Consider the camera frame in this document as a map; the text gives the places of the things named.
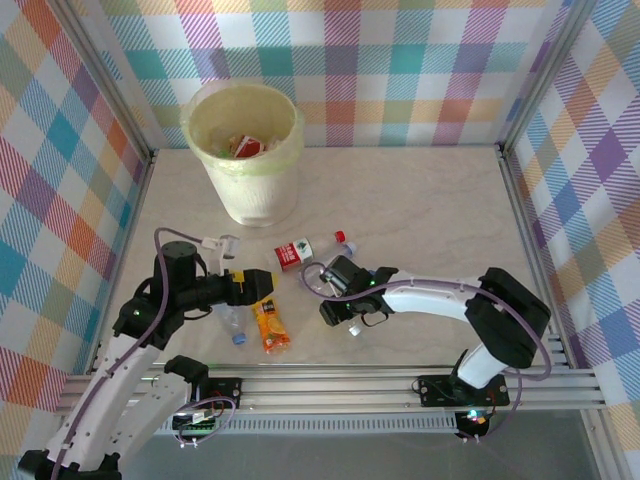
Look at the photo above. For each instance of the red label red cap bottle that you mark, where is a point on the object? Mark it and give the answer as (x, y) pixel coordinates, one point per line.
(292, 252)

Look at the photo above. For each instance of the cream plastic waste bin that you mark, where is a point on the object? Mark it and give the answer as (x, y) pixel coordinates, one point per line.
(250, 195)

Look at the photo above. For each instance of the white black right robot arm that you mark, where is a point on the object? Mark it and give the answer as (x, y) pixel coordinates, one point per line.
(430, 300)

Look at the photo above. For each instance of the aluminium side frame rail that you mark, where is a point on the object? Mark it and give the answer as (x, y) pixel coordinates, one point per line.
(512, 185)
(137, 210)

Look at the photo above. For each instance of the cream plastic trash bin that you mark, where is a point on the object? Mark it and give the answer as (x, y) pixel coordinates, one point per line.
(235, 110)

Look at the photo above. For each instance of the orange juice bottle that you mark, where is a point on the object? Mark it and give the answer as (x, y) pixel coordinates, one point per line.
(272, 330)

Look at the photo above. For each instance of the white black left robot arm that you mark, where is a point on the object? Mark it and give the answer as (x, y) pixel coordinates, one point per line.
(110, 395)

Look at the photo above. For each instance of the blue cap water bottle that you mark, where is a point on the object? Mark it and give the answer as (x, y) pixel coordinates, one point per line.
(239, 337)

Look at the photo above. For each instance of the bluish clear ribbed bottle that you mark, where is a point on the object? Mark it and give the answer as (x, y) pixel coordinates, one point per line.
(350, 248)

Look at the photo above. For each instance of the aluminium frame post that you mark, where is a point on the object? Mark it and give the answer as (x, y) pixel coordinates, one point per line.
(544, 75)
(112, 85)

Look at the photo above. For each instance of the clear white cap bottle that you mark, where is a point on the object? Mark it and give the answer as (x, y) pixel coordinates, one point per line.
(355, 329)

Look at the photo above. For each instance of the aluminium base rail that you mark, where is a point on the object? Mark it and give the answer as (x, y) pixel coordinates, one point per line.
(325, 387)

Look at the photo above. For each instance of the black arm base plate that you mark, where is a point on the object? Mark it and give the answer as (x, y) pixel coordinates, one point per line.
(227, 390)
(435, 390)

